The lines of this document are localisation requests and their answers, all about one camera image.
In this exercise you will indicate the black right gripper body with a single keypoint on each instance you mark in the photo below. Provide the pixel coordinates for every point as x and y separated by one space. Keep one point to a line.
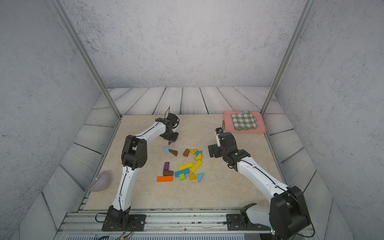
218 151

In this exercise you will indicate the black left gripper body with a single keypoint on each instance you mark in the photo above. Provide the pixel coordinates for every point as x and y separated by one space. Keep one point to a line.
172 136

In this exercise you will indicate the brown slanted wooden block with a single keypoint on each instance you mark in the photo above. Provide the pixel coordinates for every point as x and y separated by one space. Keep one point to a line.
173 152

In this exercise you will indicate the lime green long block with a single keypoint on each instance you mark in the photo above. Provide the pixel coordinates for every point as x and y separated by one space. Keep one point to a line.
196 166

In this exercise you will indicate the light blue triangle block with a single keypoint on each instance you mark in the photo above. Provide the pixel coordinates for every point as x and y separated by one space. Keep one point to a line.
200 177

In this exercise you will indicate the yellow long wooden block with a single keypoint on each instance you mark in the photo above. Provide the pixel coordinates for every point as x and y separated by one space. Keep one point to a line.
186 166

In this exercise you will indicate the teal long wooden block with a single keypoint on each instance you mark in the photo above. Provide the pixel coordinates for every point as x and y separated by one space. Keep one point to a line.
184 171

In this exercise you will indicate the dark brown rectangular block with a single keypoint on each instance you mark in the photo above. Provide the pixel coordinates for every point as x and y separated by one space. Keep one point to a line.
168 173

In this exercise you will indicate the green small cube block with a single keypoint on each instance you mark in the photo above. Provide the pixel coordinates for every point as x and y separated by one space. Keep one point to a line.
182 177

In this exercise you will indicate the orange long wooden block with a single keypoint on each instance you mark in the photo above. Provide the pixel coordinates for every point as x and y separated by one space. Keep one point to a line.
162 179

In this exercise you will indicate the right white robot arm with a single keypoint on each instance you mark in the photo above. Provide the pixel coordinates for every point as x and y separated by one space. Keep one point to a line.
287 214

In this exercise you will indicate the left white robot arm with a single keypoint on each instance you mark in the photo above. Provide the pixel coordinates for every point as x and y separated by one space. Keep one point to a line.
134 157

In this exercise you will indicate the yellow triangle wooden block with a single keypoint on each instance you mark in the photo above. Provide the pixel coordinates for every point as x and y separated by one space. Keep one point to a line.
198 157

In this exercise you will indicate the green checkered cloth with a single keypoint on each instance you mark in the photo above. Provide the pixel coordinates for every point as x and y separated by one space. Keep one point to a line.
244 121

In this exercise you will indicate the orange triangle wooden block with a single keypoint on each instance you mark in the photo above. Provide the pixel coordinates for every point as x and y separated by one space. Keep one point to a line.
193 151

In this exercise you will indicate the brown small wooden block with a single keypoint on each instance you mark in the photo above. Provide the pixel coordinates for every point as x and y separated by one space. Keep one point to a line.
186 152

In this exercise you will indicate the purple rectangular wooden block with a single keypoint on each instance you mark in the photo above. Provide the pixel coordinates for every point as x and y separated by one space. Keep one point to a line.
166 166

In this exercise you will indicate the lilac bowl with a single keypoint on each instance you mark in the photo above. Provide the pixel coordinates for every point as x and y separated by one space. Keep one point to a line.
100 183

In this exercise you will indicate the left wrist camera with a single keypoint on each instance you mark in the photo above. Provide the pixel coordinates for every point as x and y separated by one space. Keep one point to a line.
173 119

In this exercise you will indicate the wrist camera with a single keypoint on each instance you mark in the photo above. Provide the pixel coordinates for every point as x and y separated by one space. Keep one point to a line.
173 119
219 139

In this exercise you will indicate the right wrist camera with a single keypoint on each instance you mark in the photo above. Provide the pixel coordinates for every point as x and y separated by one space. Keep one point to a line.
219 139

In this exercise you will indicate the right aluminium frame post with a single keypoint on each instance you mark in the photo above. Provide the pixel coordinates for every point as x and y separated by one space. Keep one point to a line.
308 8

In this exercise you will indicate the aluminium frame post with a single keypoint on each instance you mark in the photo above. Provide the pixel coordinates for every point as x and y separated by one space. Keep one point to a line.
308 8
70 30

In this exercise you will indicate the left aluminium frame post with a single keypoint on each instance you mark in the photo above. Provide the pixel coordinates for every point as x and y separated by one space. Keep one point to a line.
70 30

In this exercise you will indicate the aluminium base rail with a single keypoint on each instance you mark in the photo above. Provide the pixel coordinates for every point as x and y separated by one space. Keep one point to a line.
171 221

